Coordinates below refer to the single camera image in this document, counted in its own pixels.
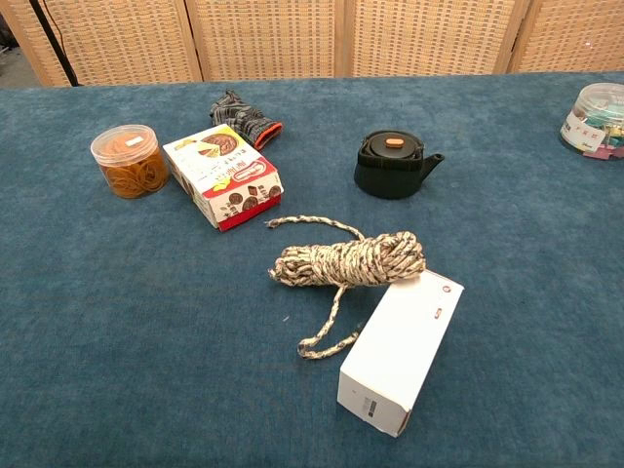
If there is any black kettle lid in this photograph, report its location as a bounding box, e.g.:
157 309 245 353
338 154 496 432
368 130 417 157

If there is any black camping kettle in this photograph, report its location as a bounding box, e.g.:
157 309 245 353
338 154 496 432
353 129 446 201

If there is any red and white snack box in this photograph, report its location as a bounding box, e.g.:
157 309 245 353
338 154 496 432
162 123 285 233

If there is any white cardboard box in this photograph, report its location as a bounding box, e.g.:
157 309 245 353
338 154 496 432
335 270 465 439

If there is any grey striped work glove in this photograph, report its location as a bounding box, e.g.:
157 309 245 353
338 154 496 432
209 89 284 151

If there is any blue tablecloth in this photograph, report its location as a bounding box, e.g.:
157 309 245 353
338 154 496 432
0 71 624 468

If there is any clear jar of rubber bands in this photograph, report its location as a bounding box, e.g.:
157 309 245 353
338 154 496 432
90 124 171 200

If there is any woven wooden folding screen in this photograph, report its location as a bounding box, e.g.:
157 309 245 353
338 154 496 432
0 0 624 88

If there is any clear jar of binder clips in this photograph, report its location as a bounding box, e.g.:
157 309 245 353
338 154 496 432
558 82 624 161

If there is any black stand pole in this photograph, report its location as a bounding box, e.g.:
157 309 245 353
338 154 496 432
28 0 80 88

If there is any beige braided rope bundle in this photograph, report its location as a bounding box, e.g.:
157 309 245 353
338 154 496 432
264 214 427 360

